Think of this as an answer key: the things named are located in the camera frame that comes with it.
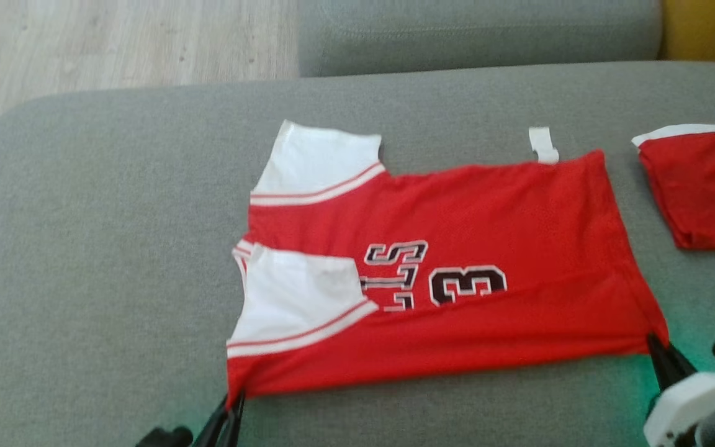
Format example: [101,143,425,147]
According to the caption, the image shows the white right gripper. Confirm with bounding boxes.
[642,333,715,447]

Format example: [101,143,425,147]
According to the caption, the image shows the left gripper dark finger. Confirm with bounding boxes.
[194,395,235,447]
[221,391,246,447]

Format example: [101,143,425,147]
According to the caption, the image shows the red and white basketball jersey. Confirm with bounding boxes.
[226,120,670,408]

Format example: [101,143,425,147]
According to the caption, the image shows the red shorts with elastic waistband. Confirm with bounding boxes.
[631,124,715,253]

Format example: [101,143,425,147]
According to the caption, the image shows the yellow sofa back cushion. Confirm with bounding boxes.
[661,0,715,68]

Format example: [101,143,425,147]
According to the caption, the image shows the grey sofa seat cushion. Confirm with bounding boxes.
[297,0,664,79]

